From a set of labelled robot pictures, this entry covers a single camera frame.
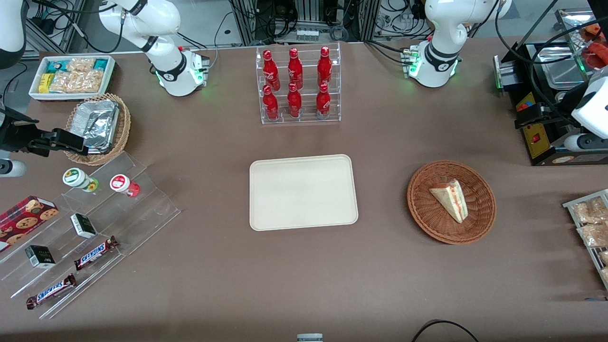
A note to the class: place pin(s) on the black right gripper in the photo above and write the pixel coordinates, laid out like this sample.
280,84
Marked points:
14,137

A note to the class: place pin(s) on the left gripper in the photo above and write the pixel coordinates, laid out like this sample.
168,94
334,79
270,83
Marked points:
562,107

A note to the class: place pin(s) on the triangular sandwich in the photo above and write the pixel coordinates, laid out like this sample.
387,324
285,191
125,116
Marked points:
451,199

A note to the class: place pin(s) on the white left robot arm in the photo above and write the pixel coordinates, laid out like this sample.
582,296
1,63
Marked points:
441,28

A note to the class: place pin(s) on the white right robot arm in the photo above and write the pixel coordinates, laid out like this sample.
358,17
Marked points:
161,28

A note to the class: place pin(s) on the light tan wicker basket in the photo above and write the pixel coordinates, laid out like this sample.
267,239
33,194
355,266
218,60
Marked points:
122,128

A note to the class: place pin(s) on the tray of packaged snacks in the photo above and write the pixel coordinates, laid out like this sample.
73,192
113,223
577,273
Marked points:
570,205

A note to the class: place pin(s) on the brown round wicker basket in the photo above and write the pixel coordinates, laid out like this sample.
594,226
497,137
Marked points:
437,228

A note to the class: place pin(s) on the beige plastic tray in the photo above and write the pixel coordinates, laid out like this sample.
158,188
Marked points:
304,192

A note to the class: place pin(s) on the black food warmer machine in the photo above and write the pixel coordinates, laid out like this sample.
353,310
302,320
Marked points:
536,140

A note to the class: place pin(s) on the aluminium foil container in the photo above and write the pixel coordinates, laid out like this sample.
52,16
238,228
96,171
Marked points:
97,123

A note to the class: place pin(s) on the green lid cup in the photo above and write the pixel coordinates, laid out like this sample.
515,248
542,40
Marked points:
75,177

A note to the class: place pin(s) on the steel warmer pan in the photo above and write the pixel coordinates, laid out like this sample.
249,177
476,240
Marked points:
560,66

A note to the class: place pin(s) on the white rectangular snack bin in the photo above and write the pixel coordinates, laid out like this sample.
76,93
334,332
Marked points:
35,92

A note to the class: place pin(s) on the large clear cracker bag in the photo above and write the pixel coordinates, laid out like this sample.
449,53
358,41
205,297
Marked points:
78,82

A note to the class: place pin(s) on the right wrist white cylinder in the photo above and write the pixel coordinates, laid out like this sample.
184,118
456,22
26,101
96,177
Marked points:
13,168

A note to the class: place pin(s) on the red lid cup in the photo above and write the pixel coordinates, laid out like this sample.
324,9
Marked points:
121,183

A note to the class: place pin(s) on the yellow snack packet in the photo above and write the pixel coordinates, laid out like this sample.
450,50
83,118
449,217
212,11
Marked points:
45,82

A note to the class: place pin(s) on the teal snack packet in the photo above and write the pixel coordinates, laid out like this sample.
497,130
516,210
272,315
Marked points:
57,66

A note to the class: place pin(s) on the small clear cracker bag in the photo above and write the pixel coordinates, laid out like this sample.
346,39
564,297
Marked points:
80,65

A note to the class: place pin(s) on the small black box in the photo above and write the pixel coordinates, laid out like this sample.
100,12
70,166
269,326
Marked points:
40,257
83,226

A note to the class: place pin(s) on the red plaid cookie box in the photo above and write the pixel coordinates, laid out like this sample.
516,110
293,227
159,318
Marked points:
21,221

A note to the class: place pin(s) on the clear acrylic stepped display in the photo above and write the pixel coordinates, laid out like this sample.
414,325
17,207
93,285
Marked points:
142,209

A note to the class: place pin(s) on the clear bag of snacks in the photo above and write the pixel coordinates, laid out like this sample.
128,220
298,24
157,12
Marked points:
589,211
593,235

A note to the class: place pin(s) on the Snickers chocolate bar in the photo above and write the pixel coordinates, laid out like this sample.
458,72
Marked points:
95,253
51,291

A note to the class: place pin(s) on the red cola bottle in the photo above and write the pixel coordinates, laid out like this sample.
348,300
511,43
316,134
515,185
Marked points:
324,69
270,105
294,103
295,70
323,103
270,71

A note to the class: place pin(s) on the clear acrylic bottle rack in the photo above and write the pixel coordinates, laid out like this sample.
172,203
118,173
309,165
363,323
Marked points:
308,118

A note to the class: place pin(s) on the white power strip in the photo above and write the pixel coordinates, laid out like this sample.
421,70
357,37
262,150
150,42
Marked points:
307,35

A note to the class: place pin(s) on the small grey device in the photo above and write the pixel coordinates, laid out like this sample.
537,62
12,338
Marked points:
309,338

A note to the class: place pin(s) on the left wrist cylinder with bracket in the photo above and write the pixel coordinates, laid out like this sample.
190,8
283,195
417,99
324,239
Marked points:
586,142

